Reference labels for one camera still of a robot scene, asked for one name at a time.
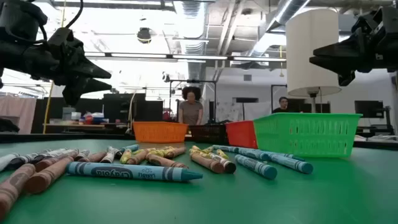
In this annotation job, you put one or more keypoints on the red blue supplies pile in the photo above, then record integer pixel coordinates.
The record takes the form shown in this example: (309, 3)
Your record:
(93, 119)

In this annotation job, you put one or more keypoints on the pink curtain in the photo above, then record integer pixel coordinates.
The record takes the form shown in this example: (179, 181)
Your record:
(17, 113)

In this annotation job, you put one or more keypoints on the black ceiling fixture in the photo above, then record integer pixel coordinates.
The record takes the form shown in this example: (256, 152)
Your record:
(144, 35)

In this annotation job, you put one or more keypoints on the white board panel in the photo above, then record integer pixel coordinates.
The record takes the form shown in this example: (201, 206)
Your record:
(258, 111)

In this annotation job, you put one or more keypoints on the black partition wall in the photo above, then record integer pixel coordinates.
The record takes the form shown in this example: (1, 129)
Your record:
(118, 109)

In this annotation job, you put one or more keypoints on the black table frame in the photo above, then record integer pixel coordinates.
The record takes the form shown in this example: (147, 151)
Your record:
(62, 137)

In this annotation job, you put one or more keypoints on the silver ceiling duct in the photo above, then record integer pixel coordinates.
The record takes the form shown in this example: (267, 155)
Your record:
(193, 37)

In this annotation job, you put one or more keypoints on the orange plastic basket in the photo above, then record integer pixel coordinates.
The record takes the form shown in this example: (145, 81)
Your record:
(160, 132)

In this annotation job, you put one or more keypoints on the black plastic basket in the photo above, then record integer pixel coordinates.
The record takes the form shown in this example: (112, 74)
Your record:
(208, 134)

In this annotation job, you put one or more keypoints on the grey storage box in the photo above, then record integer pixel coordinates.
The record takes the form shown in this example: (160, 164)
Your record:
(68, 113)

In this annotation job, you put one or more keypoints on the red plastic basket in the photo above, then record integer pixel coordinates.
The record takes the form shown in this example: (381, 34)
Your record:
(241, 133)

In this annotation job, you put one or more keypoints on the black computer monitor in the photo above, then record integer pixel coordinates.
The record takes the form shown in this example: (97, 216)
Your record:
(368, 109)

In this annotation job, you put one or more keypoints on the metal lamp pole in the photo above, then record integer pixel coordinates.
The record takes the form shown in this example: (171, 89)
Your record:
(313, 102)

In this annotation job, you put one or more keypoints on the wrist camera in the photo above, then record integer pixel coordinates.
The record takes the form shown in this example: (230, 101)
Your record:
(60, 39)
(368, 21)

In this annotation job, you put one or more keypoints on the white lamp shade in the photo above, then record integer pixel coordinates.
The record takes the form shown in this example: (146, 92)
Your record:
(312, 49)

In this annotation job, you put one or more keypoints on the green plastic basket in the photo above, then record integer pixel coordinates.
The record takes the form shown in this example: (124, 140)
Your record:
(308, 135)

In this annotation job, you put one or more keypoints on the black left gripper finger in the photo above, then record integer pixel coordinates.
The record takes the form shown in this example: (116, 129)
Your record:
(84, 90)
(93, 70)

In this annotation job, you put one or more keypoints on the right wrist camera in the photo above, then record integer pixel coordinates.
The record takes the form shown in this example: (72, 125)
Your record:
(368, 21)

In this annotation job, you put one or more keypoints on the yellow crayon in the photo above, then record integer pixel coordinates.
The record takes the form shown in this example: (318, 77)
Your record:
(222, 154)
(154, 153)
(208, 150)
(125, 157)
(196, 149)
(166, 148)

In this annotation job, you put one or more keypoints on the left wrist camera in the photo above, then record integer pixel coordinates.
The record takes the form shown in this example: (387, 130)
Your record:
(60, 39)

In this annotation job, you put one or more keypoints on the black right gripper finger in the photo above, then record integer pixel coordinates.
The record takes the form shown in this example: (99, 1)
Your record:
(342, 49)
(335, 67)

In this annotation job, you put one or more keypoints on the ceiling light bar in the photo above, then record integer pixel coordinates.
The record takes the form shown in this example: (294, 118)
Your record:
(199, 57)

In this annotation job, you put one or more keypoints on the person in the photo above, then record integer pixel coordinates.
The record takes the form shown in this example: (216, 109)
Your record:
(190, 112)
(283, 105)

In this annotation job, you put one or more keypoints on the wooden workbench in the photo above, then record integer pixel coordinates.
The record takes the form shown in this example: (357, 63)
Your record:
(74, 127)

